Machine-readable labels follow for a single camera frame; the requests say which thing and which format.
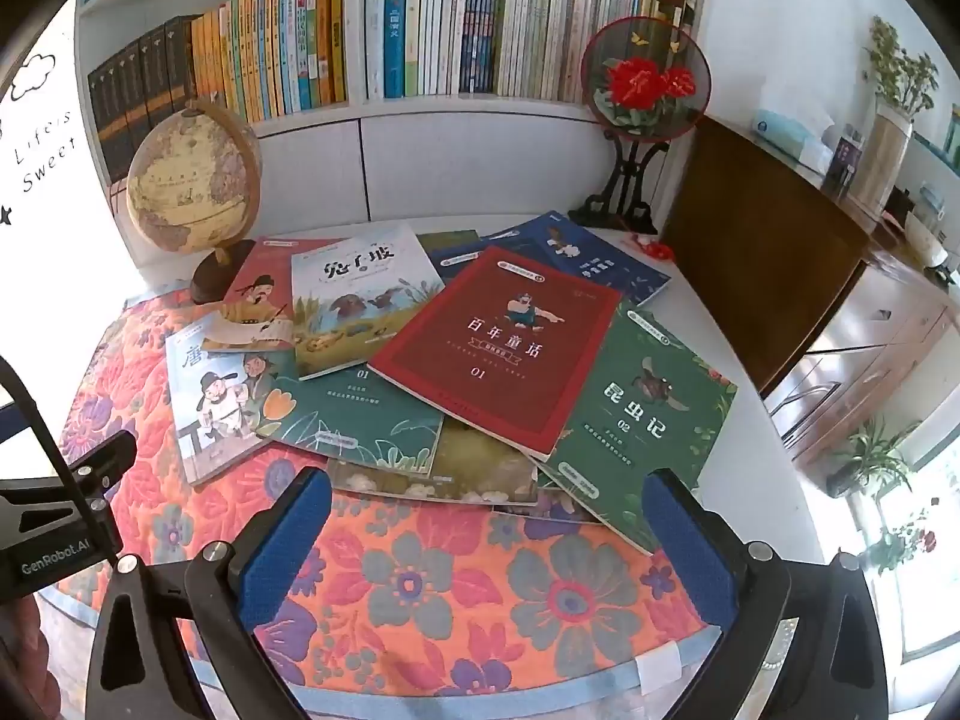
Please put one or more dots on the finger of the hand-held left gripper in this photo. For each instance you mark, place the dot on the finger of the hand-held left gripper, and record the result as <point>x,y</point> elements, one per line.
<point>105,457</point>

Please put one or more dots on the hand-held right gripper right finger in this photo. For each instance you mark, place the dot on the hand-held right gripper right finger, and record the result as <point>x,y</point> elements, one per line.
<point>682,540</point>

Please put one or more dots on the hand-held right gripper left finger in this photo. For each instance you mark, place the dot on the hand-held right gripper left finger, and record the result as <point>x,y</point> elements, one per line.
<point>285,540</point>

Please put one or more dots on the dark green tulip book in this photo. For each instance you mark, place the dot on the dark green tulip book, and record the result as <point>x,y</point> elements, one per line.
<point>360,412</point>

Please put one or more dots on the bright green yellow-flower book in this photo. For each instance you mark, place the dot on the bright green yellow-flower book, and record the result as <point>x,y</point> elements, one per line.
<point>487,465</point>

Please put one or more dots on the navy blue eagle book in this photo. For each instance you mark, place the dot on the navy blue eagle book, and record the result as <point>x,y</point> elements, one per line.
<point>592,255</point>

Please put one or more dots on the shelf row of colourful books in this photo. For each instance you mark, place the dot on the shelf row of colourful books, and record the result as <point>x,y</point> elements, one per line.
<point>247,52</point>

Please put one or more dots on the shelf row of pale books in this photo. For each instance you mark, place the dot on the shelf row of pale books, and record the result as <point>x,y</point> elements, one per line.
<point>487,30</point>

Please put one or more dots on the light blue poets book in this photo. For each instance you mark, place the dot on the light blue poets book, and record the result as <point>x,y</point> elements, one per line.
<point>217,405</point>

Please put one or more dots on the green beetle book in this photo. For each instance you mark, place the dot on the green beetle book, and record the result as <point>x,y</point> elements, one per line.
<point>645,420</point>

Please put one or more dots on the orange floral quilted mat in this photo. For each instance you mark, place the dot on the orange floral quilted mat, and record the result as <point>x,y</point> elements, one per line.
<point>450,585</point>

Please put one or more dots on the green potted plant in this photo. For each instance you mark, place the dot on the green potted plant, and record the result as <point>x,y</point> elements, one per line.
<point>870,457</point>

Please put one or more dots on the red-flowered potted plant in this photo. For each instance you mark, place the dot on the red-flowered potted plant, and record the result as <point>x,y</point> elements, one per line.
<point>900,540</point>

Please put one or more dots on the orange-red scholar book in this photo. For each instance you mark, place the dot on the orange-red scholar book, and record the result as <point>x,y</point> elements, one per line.
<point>255,292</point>

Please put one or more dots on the white rabbit book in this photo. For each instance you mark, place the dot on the white rabbit book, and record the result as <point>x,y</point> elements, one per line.
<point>352,292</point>

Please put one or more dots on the red cartoon-figure book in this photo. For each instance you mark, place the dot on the red cartoon-figure book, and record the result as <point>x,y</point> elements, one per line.
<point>487,345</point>

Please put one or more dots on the antique beige globe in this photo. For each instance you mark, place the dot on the antique beige globe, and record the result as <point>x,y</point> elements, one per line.
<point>187,180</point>

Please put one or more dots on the small red ornament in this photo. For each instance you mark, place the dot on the small red ornament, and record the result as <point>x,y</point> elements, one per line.
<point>654,246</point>

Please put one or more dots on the brown wooden cabinet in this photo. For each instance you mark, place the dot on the brown wooden cabinet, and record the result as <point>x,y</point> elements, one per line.
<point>750,240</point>

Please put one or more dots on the navy blue orange-figure book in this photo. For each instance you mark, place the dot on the navy blue orange-figure book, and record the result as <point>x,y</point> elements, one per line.
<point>461,259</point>

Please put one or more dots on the small purple box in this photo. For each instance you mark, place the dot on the small purple box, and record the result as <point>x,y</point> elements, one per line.
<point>844,157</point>

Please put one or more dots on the white bookshelf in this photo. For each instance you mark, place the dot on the white bookshelf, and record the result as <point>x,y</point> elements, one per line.
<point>480,165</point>

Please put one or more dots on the light blue tissue box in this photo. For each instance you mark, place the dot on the light blue tissue box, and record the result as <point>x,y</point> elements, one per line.
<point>787,127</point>

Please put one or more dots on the beige vase with green plant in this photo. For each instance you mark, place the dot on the beige vase with green plant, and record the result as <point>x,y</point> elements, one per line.
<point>881,157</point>

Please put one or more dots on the round flower fan on stand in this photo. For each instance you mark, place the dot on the round flower fan on stand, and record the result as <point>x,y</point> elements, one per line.
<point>645,82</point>

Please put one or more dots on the black wall decals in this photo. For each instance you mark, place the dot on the black wall decals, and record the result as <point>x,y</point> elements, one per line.
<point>45,176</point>

